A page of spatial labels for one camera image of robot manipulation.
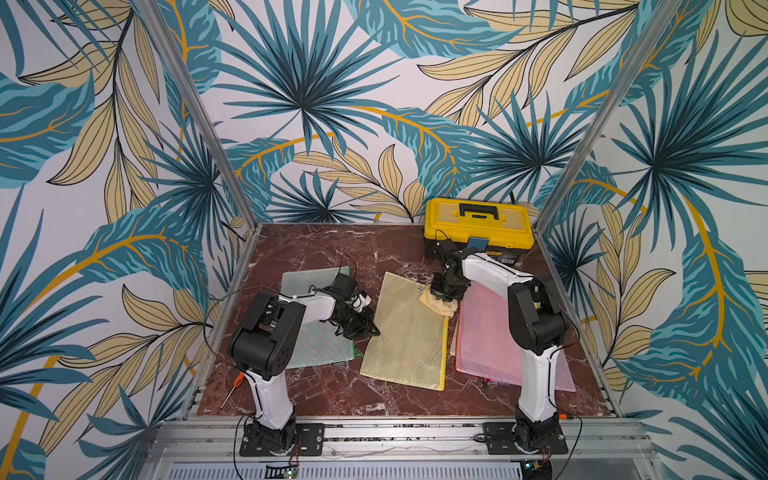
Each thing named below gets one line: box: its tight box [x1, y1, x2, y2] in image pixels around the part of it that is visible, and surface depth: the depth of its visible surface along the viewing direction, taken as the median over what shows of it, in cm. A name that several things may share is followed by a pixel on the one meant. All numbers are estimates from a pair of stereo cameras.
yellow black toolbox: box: [423, 197, 535, 265], surface depth 100 cm
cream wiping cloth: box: [418, 284, 458, 317], surface depth 96 cm
